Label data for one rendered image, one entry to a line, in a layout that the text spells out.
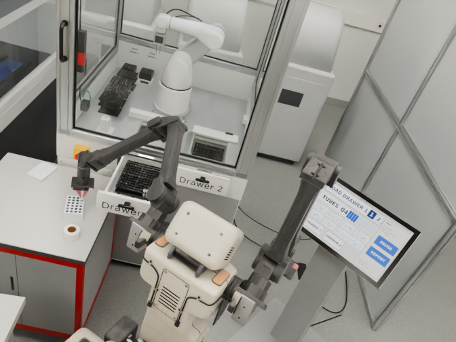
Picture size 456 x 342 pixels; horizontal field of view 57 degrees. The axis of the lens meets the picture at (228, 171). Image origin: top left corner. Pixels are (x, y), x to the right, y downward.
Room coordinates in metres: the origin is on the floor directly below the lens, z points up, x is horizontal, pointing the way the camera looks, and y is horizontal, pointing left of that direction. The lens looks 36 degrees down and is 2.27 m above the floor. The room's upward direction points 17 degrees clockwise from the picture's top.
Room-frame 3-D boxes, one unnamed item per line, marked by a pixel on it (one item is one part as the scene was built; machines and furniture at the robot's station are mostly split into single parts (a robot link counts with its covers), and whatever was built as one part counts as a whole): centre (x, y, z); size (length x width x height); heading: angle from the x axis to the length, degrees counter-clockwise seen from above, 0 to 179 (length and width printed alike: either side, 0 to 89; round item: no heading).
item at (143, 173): (1.61, 0.42, 0.87); 0.22 x 0.18 x 0.06; 5
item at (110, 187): (1.62, 0.42, 0.86); 0.40 x 0.26 x 0.06; 5
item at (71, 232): (1.24, 0.59, 0.78); 0.07 x 0.07 x 0.04
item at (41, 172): (1.57, 0.91, 0.77); 0.13 x 0.09 x 0.02; 171
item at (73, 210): (1.39, 0.65, 0.78); 0.12 x 0.08 x 0.04; 19
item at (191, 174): (1.76, 0.12, 0.87); 0.29 x 0.02 x 0.11; 95
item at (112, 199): (1.41, 0.40, 0.87); 0.29 x 0.02 x 0.11; 95
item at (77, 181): (1.44, 0.64, 0.92); 0.10 x 0.07 x 0.07; 112
